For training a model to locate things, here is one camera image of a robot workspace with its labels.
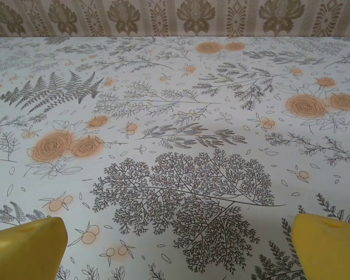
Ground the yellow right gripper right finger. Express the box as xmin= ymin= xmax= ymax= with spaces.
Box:
xmin=292 ymin=213 xmax=350 ymax=280

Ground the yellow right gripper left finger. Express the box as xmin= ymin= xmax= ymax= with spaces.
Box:
xmin=0 ymin=216 xmax=68 ymax=280

